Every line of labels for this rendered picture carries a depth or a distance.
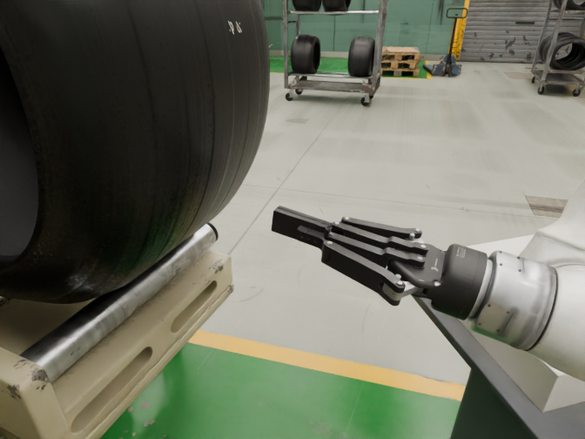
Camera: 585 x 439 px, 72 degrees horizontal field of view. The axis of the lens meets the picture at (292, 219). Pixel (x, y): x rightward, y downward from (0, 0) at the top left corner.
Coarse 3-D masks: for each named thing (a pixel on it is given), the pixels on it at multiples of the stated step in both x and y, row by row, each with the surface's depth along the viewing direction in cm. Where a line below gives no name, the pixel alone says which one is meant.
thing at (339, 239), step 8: (328, 232) 45; (336, 240) 45; (344, 240) 45; (352, 240) 45; (352, 248) 44; (360, 248) 44; (368, 248) 44; (376, 248) 44; (392, 248) 44; (368, 256) 44; (376, 256) 44; (384, 256) 43; (392, 256) 43; (400, 256) 43; (408, 256) 43; (416, 256) 43; (384, 264) 44; (416, 264) 42
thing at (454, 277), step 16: (432, 256) 44; (448, 256) 41; (464, 256) 41; (480, 256) 41; (400, 272) 42; (416, 272) 42; (432, 272) 42; (448, 272) 40; (464, 272) 40; (480, 272) 40; (432, 288) 40; (448, 288) 40; (464, 288) 39; (480, 288) 39; (432, 304) 43; (448, 304) 41; (464, 304) 40; (464, 320) 42
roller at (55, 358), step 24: (192, 240) 64; (216, 240) 70; (168, 264) 59; (120, 288) 53; (144, 288) 55; (96, 312) 49; (120, 312) 51; (48, 336) 45; (72, 336) 46; (96, 336) 48; (48, 360) 43; (72, 360) 45
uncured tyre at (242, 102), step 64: (0, 0) 28; (64, 0) 28; (128, 0) 30; (192, 0) 35; (256, 0) 45; (0, 64) 70; (64, 64) 29; (128, 64) 30; (192, 64) 35; (256, 64) 45; (0, 128) 72; (64, 128) 31; (128, 128) 32; (192, 128) 37; (256, 128) 49; (0, 192) 67; (64, 192) 35; (128, 192) 35; (192, 192) 42; (0, 256) 48; (64, 256) 39; (128, 256) 41
